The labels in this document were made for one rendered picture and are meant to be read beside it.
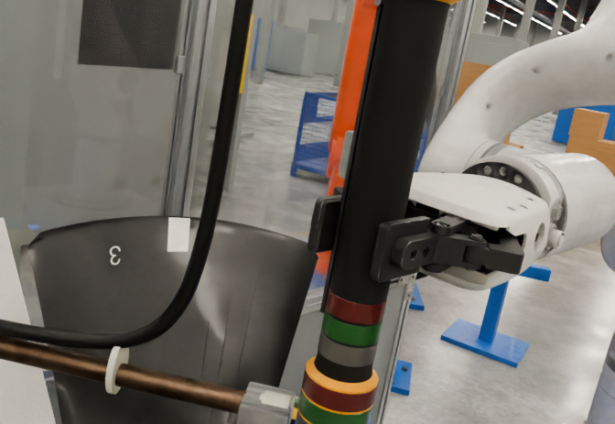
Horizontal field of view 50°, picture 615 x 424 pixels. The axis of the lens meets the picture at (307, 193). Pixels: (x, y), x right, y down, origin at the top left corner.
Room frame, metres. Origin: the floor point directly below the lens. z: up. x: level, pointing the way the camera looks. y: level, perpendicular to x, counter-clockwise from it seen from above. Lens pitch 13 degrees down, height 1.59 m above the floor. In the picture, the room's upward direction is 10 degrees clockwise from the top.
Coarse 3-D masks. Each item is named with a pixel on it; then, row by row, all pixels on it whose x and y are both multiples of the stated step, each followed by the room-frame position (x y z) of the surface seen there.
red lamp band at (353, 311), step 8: (328, 296) 0.35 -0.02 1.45; (336, 296) 0.34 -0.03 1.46; (328, 304) 0.35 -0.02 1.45; (336, 304) 0.34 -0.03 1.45; (344, 304) 0.34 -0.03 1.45; (352, 304) 0.34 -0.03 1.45; (360, 304) 0.34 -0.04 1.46; (384, 304) 0.35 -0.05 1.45; (336, 312) 0.34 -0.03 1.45; (344, 312) 0.34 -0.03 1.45; (352, 312) 0.34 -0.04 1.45; (360, 312) 0.34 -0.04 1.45; (368, 312) 0.34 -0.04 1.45; (376, 312) 0.34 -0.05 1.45; (344, 320) 0.34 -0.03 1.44; (352, 320) 0.34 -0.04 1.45; (360, 320) 0.34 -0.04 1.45; (368, 320) 0.34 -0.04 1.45; (376, 320) 0.34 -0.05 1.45
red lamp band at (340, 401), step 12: (312, 384) 0.34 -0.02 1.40; (312, 396) 0.34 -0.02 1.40; (324, 396) 0.33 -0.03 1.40; (336, 396) 0.33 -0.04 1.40; (348, 396) 0.33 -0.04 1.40; (360, 396) 0.33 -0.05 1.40; (372, 396) 0.34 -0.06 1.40; (336, 408) 0.33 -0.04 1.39; (348, 408) 0.33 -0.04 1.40; (360, 408) 0.33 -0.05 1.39
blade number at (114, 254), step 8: (120, 240) 0.49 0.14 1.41; (104, 248) 0.49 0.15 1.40; (112, 248) 0.49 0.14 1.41; (120, 248) 0.49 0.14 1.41; (104, 256) 0.48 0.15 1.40; (112, 256) 0.48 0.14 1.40; (120, 256) 0.48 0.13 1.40; (104, 264) 0.48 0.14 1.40; (112, 264) 0.48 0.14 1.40; (120, 264) 0.48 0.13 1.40; (104, 272) 0.47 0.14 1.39
